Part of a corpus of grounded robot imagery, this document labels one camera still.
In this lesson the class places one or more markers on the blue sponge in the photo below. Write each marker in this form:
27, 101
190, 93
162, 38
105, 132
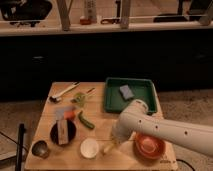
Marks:
126, 92

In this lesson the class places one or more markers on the green plastic tray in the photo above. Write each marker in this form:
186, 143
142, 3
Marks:
119, 92

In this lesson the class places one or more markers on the green pepper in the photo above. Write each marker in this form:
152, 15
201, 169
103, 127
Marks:
85, 122

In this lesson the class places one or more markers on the metal cup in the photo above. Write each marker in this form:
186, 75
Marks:
41, 149

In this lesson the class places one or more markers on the orange carrot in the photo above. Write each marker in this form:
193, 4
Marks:
69, 115

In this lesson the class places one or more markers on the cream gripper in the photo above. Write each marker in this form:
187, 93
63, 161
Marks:
117, 140

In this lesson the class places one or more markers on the black pole stand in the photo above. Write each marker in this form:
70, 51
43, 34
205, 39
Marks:
19, 150

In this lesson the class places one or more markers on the wooden block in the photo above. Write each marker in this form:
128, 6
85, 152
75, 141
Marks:
62, 132

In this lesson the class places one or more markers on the orange bowl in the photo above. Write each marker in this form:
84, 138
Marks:
149, 147

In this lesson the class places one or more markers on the white handled brush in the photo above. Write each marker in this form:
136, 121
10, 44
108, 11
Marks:
58, 96

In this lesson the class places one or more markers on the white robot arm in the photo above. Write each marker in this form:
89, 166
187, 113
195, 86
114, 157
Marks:
134, 118

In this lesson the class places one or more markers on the white cup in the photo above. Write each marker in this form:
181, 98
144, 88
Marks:
89, 148

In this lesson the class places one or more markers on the black office chair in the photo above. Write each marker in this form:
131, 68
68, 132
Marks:
29, 12

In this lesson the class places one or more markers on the grey cloth piece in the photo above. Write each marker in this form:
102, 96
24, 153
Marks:
59, 112

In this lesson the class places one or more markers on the black bowl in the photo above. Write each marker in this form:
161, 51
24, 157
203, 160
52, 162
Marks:
71, 132

